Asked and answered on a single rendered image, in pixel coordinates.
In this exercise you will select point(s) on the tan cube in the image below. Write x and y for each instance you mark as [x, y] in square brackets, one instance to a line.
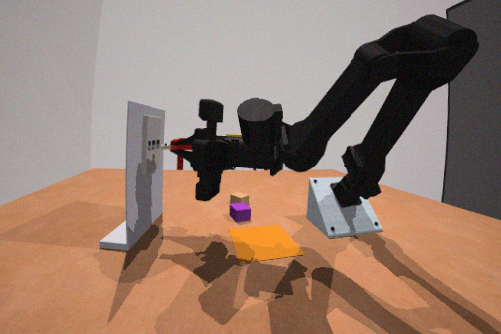
[239, 197]

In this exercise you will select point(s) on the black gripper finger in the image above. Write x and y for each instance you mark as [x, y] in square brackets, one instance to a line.
[187, 141]
[184, 154]

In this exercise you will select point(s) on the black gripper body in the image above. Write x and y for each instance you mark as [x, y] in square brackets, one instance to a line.
[211, 111]

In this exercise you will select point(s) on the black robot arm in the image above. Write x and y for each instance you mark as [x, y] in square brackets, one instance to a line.
[422, 56]

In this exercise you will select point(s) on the purple cube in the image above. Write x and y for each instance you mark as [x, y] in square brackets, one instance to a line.
[239, 212]

